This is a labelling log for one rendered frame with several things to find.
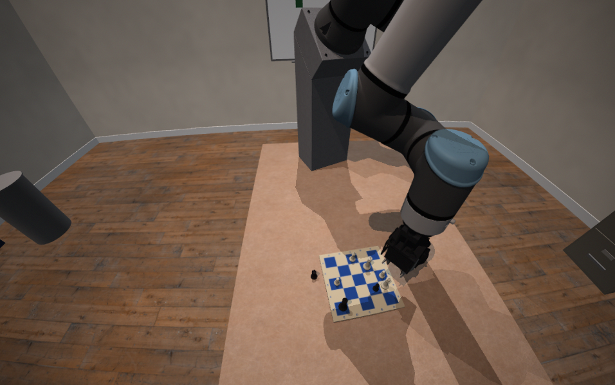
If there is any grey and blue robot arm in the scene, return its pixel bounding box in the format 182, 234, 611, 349
314, 0, 489, 236

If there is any blue and cream chessboard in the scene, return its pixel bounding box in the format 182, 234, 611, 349
319, 246, 405, 323

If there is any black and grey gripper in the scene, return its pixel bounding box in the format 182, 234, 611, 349
381, 221, 432, 278

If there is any white chess king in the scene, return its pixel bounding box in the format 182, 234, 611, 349
363, 256, 372, 270

